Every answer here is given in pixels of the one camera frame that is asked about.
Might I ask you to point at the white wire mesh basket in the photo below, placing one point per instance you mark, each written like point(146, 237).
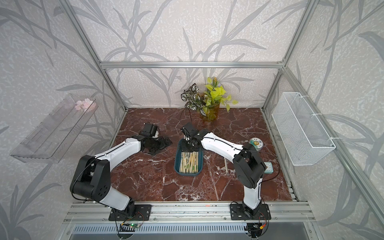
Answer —
point(303, 135)

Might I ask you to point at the pink artificial flower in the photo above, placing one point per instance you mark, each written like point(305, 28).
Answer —
point(85, 105)

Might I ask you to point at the small green square clock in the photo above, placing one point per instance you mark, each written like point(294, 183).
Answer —
point(269, 168)

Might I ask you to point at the aluminium frame post right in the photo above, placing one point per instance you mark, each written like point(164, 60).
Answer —
point(307, 15)

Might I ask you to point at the amber glass vase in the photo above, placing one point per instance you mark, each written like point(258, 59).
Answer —
point(209, 113)

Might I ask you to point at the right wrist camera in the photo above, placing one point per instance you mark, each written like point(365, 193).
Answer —
point(189, 131)

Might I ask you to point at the clear acrylic wall shelf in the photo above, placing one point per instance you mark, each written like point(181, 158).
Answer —
point(51, 139)

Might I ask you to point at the aluminium frame crossbar back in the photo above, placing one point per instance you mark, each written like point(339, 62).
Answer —
point(191, 65)

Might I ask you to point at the green artificial plant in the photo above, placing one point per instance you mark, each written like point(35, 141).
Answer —
point(213, 94)

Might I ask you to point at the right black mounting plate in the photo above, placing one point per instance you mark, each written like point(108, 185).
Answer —
point(242, 212)

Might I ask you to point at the aluminium frame post left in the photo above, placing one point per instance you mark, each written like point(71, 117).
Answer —
point(70, 13)

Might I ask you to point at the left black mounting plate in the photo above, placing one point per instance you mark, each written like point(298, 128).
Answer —
point(131, 213)

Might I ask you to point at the teal storage box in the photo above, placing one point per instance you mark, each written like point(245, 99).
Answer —
point(178, 159)

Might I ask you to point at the left circuit board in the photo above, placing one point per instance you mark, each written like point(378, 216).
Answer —
point(129, 227)

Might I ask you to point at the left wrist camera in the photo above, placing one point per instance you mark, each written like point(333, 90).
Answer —
point(150, 131)

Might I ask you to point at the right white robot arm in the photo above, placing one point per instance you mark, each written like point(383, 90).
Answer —
point(249, 166)

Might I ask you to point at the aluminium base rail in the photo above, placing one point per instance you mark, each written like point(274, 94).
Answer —
point(190, 212)

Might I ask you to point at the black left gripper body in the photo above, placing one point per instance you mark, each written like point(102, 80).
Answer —
point(156, 145)

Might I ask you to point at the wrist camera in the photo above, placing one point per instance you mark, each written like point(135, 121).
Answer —
point(189, 131)
point(150, 131)

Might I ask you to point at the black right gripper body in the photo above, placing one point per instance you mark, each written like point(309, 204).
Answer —
point(186, 146)

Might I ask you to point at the black mounting plate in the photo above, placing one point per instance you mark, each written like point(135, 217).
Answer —
point(242, 212)
point(131, 213)

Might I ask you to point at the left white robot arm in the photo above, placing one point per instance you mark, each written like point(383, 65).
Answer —
point(92, 178)

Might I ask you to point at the wrapped chopsticks in box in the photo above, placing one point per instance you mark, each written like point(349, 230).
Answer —
point(189, 163)

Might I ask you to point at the aluminium frame post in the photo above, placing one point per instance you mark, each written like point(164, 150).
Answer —
point(307, 15)
point(70, 13)

